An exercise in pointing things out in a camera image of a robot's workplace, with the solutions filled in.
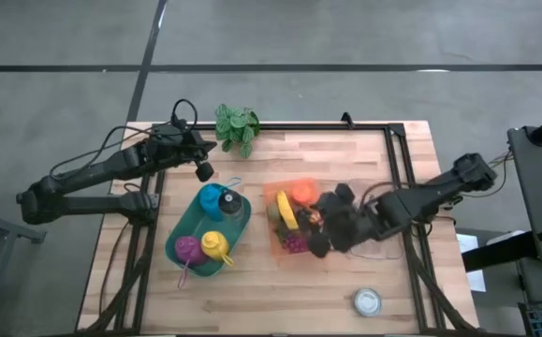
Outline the teal plastic bin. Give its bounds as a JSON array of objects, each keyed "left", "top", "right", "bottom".
[{"left": 164, "top": 182, "right": 253, "bottom": 278}]

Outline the orange translucent plastic bin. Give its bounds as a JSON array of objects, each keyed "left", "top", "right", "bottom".
[{"left": 263, "top": 177, "right": 332, "bottom": 257}]

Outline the tin can pale lid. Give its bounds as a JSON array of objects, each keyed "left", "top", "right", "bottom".
[{"left": 352, "top": 286, "right": 383, "bottom": 318}]

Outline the yellow squeeze bottle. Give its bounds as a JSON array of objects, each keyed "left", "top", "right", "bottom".
[{"left": 199, "top": 230, "right": 235, "bottom": 268}]

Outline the loose cable bundle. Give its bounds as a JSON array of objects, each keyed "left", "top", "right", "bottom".
[{"left": 485, "top": 149, "right": 515, "bottom": 198}]

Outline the purple squeeze bottle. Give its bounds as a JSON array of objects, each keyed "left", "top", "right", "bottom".
[{"left": 173, "top": 235, "right": 209, "bottom": 290}]

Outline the clear bottle black lid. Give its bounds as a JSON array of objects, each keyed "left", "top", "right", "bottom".
[{"left": 217, "top": 189, "right": 246, "bottom": 224}]

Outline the thin brown cable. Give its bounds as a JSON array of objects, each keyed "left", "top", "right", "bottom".
[{"left": 97, "top": 220, "right": 130, "bottom": 305}]

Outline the black toy grape bunch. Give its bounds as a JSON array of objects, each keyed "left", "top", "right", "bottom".
[{"left": 296, "top": 208, "right": 314, "bottom": 233}]

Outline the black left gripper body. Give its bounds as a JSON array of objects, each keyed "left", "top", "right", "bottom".
[{"left": 171, "top": 119, "right": 215, "bottom": 183}]

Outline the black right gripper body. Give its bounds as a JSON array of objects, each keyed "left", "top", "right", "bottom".
[{"left": 307, "top": 182, "right": 379, "bottom": 259}]

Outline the white paper sheet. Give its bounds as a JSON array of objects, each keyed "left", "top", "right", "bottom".
[{"left": 456, "top": 232, "right": 488, "bottom": 294}]

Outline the red toy grape bunch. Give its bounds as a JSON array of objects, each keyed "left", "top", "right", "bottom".
[{"left": 282, "top": 233, "right": 310, "bottom": 255}]

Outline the blue squeeze bottle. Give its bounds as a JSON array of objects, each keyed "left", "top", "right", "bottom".
[{"left": 198, "top": 176, "right": 243, "bottom": 222}]

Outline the round orange toy fruit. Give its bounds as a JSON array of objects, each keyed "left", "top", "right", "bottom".
[{"left": 291, "top": 181, "right": 316, "bottom": 207}]

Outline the yellow toy banana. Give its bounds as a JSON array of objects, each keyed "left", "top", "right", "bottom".
[{"left": 276, "top": 189, "right": 299, "bottom": 231}]

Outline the artificial striped green plant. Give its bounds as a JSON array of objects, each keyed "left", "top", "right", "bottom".
[{"left": 214, "top": 103, "right": 261, "bottom": 160}]

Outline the grey metal stand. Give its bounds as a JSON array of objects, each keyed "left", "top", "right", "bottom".
[{"left": 0, "top": 200, "right": 47, "bottom": 329}]

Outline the thin black cable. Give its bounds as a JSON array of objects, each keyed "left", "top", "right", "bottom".
[
  {"left": 361, "top": 180, "right": 412, "bottom": 207},
  {"left": 49, "top": 97, "right": 200, "bottom": 182}
]

